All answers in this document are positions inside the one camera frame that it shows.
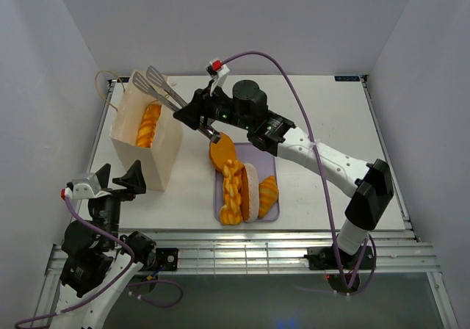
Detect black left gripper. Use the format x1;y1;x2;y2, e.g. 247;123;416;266
93;158;146;247

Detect long twisted braided bread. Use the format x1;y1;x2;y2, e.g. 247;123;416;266
136;102;162;148

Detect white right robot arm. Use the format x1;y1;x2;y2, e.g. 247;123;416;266
168;80;394;268

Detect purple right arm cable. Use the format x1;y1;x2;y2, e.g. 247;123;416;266
222;51;377;296

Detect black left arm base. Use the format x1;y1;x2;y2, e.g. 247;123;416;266
142;247;179;272

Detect lavender plastic tray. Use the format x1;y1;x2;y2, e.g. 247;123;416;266
214;142;280;223

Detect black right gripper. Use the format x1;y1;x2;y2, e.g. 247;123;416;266
173;81;251;132

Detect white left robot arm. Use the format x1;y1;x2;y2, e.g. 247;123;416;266
51;160;156;328

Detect white sugared bread slice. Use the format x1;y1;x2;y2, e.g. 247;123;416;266
241;163;259;223

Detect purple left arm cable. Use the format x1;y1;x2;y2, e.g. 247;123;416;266
14;198;184;329

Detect oval orange bread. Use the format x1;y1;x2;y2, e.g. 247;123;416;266
209;132;237;172

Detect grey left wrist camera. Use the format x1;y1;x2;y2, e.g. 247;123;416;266
61;173;110;200

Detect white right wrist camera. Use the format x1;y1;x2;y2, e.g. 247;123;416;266
206;59;230;95

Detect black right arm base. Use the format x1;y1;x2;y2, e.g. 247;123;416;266
303;246;374;270

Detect metal serving tongs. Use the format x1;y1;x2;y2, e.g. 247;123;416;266
131;65;222;143

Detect aluminium frame rail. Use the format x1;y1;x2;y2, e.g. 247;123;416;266
46;74;460;329

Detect beige paper bag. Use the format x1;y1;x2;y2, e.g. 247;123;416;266
109;81;183;191

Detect small striped croissant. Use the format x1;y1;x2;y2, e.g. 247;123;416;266
258;176;279;219

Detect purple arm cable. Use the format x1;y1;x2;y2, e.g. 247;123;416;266
14;198;184;329
222;51;377;296

